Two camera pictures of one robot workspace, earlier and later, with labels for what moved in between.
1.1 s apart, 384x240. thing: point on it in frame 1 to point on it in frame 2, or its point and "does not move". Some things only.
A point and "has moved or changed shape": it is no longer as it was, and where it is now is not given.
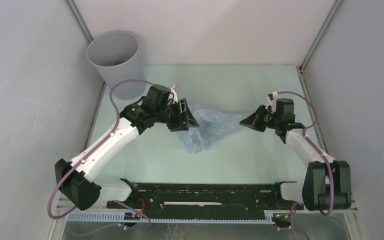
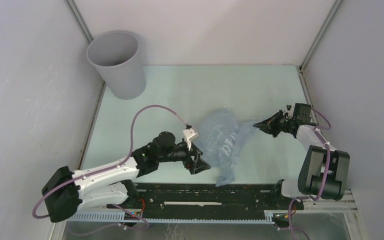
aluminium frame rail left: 79,17 does not move
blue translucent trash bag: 213,125 has moved or changed shape
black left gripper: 187,119 to 200,164
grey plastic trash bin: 116,55 does not move
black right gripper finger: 262,111 to 278,116
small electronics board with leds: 131,216 does not move
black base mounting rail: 178,199 does not move
